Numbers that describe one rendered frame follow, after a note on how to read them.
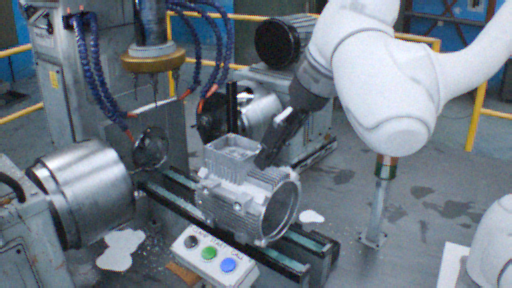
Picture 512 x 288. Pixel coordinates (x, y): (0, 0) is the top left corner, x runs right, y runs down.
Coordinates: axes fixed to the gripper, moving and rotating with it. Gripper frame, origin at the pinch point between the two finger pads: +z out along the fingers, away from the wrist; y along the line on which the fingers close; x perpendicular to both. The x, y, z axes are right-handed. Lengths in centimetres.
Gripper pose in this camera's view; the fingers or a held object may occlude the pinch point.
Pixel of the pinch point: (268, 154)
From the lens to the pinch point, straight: 83.0
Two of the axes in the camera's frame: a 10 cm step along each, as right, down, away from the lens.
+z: -3.9, 6.3, 6.7
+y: -6.5, 3.4, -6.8
